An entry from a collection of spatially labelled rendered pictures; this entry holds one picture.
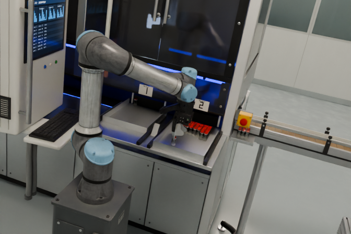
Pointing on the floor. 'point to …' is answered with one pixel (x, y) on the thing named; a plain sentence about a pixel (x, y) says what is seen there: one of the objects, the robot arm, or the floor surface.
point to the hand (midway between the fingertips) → (173, 135)
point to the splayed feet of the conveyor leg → (226, 227)
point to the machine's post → (234, 93)
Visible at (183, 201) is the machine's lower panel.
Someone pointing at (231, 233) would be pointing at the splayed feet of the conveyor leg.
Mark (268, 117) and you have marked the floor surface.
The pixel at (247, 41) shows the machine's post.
